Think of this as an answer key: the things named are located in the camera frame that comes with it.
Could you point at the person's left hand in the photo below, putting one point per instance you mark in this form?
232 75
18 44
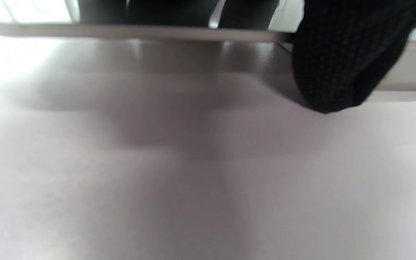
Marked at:
338 54

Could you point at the silver metal sliding box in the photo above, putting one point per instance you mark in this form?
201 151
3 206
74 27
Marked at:
121 31

